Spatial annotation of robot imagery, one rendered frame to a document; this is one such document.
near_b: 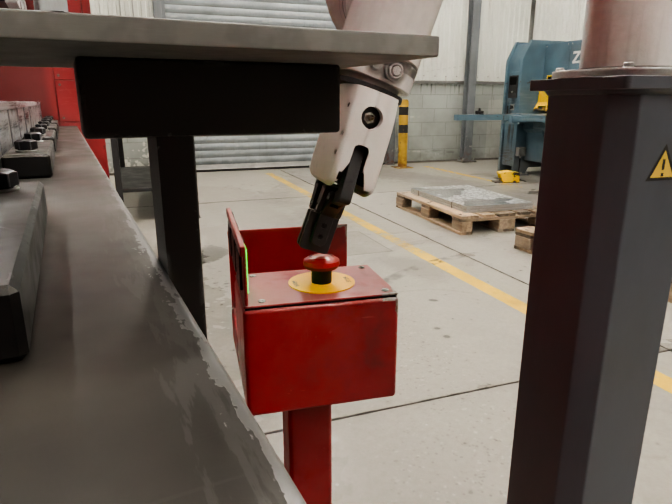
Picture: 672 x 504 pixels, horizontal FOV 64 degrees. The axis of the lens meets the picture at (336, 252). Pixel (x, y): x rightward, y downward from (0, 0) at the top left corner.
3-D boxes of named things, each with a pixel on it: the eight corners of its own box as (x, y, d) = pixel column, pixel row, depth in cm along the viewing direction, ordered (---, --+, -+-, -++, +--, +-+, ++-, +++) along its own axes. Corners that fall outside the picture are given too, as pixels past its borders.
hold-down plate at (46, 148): (52, 177, 69) (49, 153, 68) (4, 180, 67) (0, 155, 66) (55, 156, 95) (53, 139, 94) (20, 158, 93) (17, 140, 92)
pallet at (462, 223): (549, 228, 428) (551, 210, 424) (460, 235, 404) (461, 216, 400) (469, 202, 538) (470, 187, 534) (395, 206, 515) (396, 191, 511)
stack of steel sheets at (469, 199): (533, 208, 431) (534, 201, 430) (464, 213, 413) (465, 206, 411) (468, 189, 522) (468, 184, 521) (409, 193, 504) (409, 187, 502)
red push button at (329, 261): (344, 292, 57) (344, 259, 56) (307, 295, 56) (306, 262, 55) (334, 280, 61) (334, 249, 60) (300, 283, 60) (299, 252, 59)
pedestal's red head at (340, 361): (396, 397, 58) (401, 236, 53) (247, 418, 54) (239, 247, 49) (346, 325, 77) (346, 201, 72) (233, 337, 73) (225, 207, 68)
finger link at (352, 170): (363, 188, 49) (338, 217, 53) (368, 124, 52) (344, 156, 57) (352, 184, 48) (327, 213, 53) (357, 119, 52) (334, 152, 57)
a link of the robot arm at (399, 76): (433, 71, 50) (421, 102, 51) (398, 75, 59) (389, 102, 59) (352, 36, 48) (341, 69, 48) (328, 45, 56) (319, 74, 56)
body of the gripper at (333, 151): (423, 91, 50) (381, 204, 52) (385, 93, 60) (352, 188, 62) (351, 61, 48) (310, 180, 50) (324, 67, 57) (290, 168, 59)
